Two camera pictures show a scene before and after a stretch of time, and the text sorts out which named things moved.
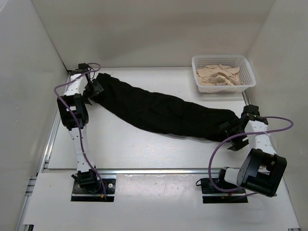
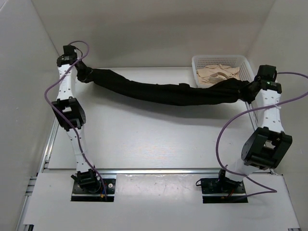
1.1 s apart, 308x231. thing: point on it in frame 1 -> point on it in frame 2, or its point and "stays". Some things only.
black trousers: (160, 113) -> (168, 93)
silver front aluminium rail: (153, 171) stays
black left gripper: (97, 90) -> (86, 76)
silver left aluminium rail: (44, 164) stays
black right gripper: (237, 144) -> (243, 95)
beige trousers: (219, 75) stays
